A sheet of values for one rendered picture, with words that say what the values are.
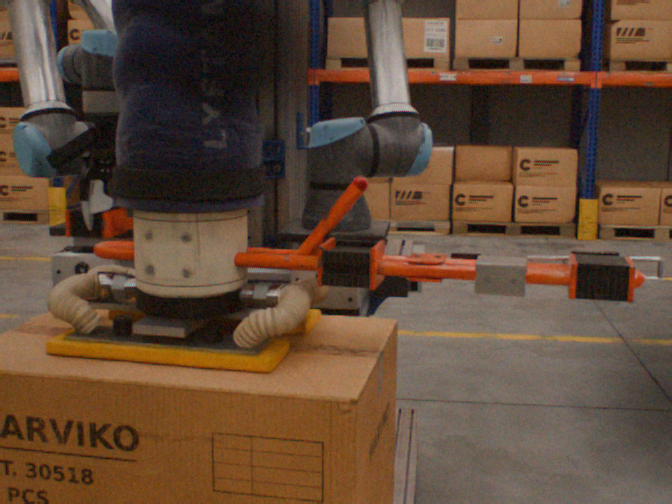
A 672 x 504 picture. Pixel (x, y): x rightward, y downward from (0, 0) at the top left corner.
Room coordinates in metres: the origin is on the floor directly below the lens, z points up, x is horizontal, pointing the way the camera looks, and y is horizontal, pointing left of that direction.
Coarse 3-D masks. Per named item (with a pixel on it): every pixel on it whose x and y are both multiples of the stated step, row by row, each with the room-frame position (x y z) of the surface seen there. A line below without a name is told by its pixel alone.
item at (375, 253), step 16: (336, 240) 1.26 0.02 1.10; (352, 240) 1.25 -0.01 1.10; (384, 240) 1.24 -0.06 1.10; (320, 256) 1.18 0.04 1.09; (336, 256) 1.16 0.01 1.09; (352, 256) 1.16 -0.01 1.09; (368, 256) 1.15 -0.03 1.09; (320, 272) 1.18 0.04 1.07; (336, 272) 1.17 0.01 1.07; (352, 272) 1.17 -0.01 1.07; (368, 272) 1.16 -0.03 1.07
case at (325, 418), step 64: (320, 320) 1.37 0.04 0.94; (384, 320) 1.38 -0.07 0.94; (0, 384) 1.09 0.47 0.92; (64, 384) 1.07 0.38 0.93; (128, 384) 1.05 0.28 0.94; (192, 384) 1.04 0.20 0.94; (256, 384) 1.04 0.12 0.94; (320, 384) 1.05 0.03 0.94; (384, 384) 1.24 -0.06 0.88; (0, 448) 1.09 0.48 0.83; (64, 448) 1.07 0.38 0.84; (128, 448) 1.05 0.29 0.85; (192, 448) 1.04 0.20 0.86; (256, 448) 1.02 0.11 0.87; (320, 448) 1.01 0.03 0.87; (384, 448) 1.25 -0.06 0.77
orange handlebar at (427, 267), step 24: (120, 240) 1.31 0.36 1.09; (240, 264) 1.21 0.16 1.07; (264, 264) 1.21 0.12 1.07; (288, 264) 1.20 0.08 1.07; (312, 264) 1.19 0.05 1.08; (384, 264) 1.17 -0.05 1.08; (408, 264) 1.16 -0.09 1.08; (432, 264) 1.16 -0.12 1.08; (456, 264) 1.16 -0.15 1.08; (528, 264) 1.17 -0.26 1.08; (552, 264) 1.17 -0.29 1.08
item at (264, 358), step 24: (72, 336) 1.16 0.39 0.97; (96, 336) 1.17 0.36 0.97; (120, 336) 1.17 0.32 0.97; (144, 336) 1.17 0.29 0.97; (192, 336) 1.18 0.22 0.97; (216, 336) 1.14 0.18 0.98; (120, 360) 1.14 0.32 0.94; (144, 360) 1.12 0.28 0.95; (168, 360) 1.12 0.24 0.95; (192, 360) 1.11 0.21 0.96; (216, 360) 1.10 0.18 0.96; (240, 360) 1.09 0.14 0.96; (264, 360) 1.09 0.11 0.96
